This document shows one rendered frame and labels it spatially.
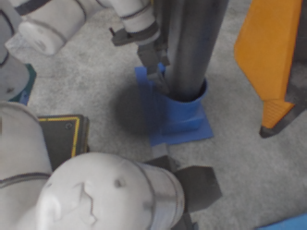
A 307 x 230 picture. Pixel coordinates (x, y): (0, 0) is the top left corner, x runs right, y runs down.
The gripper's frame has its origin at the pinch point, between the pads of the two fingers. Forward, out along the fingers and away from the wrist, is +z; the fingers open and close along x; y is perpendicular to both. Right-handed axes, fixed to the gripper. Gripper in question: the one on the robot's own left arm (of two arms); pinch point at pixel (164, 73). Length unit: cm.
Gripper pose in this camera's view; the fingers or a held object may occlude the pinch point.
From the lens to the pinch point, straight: 64.2
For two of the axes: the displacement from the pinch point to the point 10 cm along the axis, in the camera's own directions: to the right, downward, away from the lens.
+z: 3.7, 6.3, 6.8
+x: 0.8, -7.5, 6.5
